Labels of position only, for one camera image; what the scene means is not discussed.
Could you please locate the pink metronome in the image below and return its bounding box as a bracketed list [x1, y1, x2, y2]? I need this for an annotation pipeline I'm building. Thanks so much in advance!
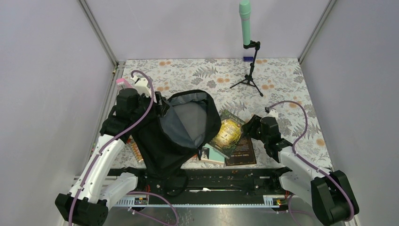
[116, 78, 133, 93]

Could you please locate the purple cable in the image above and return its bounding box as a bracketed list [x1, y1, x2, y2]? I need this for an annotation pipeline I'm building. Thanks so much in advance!
[68, 70, 179, 226]
[264, 100, 356, 226]

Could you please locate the floral table mat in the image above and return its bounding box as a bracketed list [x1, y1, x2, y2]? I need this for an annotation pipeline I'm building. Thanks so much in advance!
[117, 58, 332, 168]

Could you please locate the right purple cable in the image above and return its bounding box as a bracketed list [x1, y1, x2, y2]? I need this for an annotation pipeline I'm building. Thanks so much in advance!
[264, 100, 356, 226]

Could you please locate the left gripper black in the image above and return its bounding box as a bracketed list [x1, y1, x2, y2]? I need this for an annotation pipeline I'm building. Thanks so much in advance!
[131, 89, 170, 121]

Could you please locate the dark brown book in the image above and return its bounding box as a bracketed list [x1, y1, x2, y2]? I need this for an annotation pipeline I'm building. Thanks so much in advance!
[225, 137, 257, 167]

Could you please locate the orange snack packet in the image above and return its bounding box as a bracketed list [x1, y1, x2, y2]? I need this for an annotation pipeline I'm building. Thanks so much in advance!
[128, 139, 144, 162]

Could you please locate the green gold cover book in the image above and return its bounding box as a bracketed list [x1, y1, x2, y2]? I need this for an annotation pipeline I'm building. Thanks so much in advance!
[209, 110, 246, 159]

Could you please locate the black tripod microphone stand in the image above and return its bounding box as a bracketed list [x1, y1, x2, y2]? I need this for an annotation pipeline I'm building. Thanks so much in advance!
[230, 40, 263, 97]

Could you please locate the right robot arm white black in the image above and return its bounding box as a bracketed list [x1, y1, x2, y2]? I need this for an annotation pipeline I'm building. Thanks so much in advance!
[242, 114, 359, 226]

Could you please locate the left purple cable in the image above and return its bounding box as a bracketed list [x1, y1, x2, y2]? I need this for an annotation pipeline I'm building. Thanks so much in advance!
[68, 70, 179, 226]

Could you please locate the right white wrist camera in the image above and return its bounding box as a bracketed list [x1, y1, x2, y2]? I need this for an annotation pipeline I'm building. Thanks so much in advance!
[265, 107, 279, 119]

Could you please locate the teal paperback book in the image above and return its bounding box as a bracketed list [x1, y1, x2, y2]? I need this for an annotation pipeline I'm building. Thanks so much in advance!
[198, 144, 225, 165]

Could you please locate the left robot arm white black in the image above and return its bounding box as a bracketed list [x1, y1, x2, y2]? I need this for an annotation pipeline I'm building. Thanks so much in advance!
[55, 88, 156, 226]

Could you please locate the green microphone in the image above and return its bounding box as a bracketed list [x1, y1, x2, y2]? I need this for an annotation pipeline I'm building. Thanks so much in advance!
[239, 0, 251, 46]

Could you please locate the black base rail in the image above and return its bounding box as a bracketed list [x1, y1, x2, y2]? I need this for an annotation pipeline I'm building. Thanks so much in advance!
[108, 167, 289, 205]

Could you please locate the black student backpack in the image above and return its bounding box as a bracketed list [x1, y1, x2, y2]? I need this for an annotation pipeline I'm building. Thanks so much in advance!
[132, 89, 221, 178]

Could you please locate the small blue block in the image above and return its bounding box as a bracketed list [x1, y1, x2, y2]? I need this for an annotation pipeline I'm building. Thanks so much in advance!
[243, 56, 253, 62]

